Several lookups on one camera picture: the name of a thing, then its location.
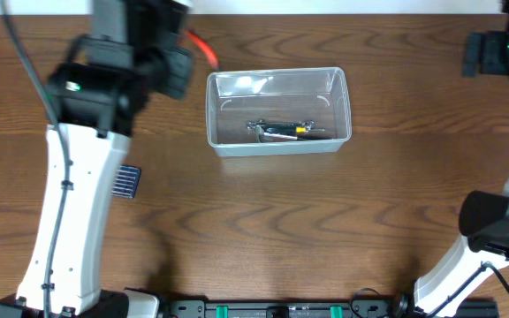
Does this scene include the claw hammer black handle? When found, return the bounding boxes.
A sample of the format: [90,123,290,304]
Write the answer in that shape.
[255,127,326,142]

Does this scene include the yellow black screwdriver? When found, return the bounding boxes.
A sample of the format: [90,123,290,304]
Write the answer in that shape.
[263,126,323,136]

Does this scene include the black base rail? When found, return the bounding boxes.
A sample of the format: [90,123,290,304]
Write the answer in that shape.
[124,287,501,318]

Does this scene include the silver offset wrench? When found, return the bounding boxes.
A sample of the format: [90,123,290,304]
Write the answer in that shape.
[247,119,315,129]

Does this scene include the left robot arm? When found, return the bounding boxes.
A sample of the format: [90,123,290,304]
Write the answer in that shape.
[0,0,193,317]

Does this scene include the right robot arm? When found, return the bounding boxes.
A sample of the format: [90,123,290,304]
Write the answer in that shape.
[388,0,509,317]

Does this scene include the red handled pliers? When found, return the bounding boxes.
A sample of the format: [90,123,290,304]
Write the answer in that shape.
[186,30,220,72]

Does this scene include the clear plastic container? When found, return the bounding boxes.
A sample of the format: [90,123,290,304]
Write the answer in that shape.
[206,67,352,157]

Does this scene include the blue screwdriver bit case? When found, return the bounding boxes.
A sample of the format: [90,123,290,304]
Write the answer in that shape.
[111,165,141,199]

